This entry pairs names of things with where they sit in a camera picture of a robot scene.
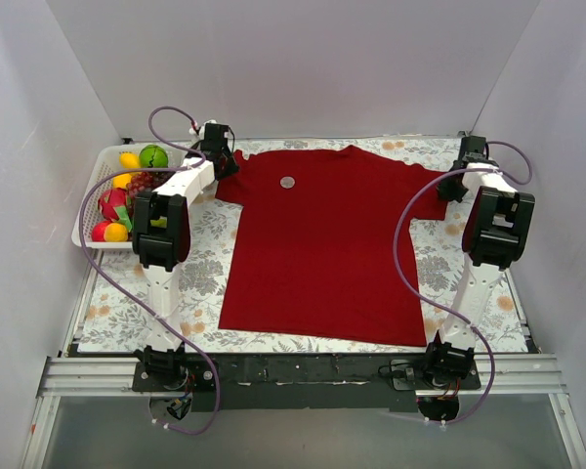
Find red t-shirt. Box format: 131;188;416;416
216;146;446;347

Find orange toy fruit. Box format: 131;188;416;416
111;173;133;191

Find red yellow toy peach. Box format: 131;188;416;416
91;221;129;242

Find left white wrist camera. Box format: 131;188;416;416
189;119;218;140

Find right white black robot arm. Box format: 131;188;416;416
422;136;535;389

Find round patterned brooch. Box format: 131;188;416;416
280;176;295;190

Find aluminium frame rail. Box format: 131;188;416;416
35;354;586;468

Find green toy pear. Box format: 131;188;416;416
150;218;167;228

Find white plastic fruit basket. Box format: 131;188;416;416
71;145;186;253

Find pink toy dragon fruit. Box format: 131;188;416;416
98;188;130;222

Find purple toy grapes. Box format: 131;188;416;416
126;172;173;197

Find yellow toy mango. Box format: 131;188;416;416
118;151;142;176

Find green toy apple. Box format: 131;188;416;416
139;145;169;169

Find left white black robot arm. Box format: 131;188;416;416
133;121;238;391

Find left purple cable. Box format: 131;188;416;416
78;106;224;437

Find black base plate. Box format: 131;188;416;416
131;351;481;417

